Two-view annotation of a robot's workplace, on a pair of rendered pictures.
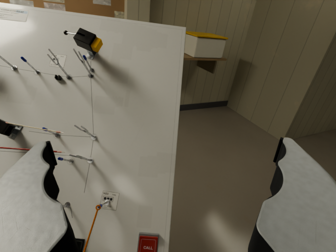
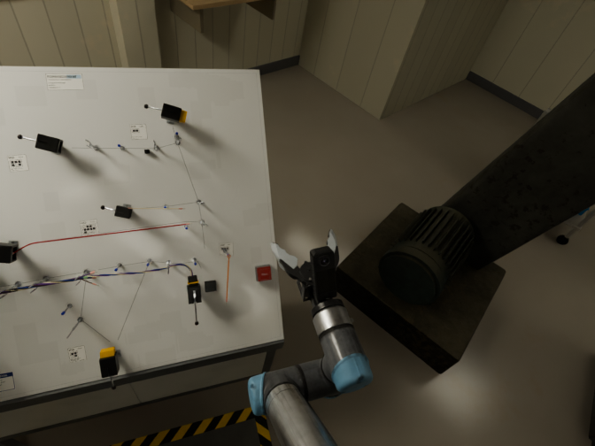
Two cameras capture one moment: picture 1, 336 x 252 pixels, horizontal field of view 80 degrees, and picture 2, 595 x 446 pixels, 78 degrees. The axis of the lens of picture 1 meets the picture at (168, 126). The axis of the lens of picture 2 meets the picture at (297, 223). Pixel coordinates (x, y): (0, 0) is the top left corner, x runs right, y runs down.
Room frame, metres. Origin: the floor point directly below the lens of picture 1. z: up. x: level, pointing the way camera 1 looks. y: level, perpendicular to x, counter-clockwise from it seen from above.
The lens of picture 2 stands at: (-0.40, 0.24, 2.25)
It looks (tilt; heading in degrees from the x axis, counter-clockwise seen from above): 49 degrees down; 336
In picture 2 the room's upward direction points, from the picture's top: 14 degrees clockwise
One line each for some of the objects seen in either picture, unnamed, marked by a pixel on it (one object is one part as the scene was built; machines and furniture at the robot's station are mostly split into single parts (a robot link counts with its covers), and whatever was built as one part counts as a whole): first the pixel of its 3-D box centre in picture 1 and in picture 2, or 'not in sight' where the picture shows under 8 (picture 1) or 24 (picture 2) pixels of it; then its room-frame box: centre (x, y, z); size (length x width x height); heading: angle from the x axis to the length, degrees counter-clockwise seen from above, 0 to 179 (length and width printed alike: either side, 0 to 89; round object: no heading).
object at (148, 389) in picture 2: not in sight; (203, 372); (0.15, 0.26, 0.60); 0.55 x 0.03 x 0.39; 94
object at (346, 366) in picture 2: not in sight; (345, 358); (-0.19, -0.02, 1.56); 0.11 x 0.08 x 0.09; 4
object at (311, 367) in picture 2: not in sight; (326, 376); (-0.19, 0.00, 1.46); 0.11 x 0.08 x 0.11; 94
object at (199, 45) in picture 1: (202, 44); not in sight; (3.20, -0.35, 1.25); 0.53 x 0.44 x 0.29; 120
